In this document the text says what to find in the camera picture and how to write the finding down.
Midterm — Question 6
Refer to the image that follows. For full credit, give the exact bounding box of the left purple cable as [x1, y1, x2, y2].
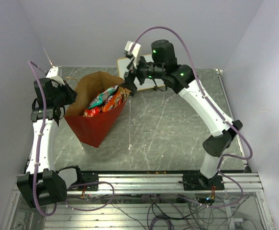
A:
[27, 60, 115, 217]

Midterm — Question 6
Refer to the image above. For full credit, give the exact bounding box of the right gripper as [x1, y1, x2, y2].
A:
[119, 53, 165, 92]

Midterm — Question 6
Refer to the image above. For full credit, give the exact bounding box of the red snack mix bag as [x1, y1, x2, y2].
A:
[83, 106, 102, 117]

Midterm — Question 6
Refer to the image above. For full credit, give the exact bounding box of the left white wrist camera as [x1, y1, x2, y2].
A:
[46, 66, 65, 86]

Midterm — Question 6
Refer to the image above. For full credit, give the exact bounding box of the red brown paper bag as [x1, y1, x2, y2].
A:
[65, 71, 126, 148]

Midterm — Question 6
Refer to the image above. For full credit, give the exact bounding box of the aluminium rail frame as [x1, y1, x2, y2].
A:
[0, 68, 274, 230]

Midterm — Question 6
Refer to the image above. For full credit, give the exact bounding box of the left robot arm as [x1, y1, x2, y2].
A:
[17, 77, 84, 208]

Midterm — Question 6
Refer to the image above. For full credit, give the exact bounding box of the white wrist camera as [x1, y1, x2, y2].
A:
[124, 41, 141, 70]
[46, 66, 65, 86]

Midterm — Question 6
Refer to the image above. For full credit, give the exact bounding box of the teal Fox's candy bag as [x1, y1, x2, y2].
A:
[87, 85, 118, 109]

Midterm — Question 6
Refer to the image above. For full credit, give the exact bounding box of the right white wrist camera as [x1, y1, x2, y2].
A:
[124, 41, 141, 70]

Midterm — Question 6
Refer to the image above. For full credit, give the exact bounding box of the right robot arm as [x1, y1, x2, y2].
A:
[121, 39, 243, 190]

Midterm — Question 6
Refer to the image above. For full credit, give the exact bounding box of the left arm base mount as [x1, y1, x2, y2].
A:
[58, 168, 99, 192]

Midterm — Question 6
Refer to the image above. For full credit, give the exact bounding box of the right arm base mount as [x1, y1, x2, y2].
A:
[178, 171, 224, 191]

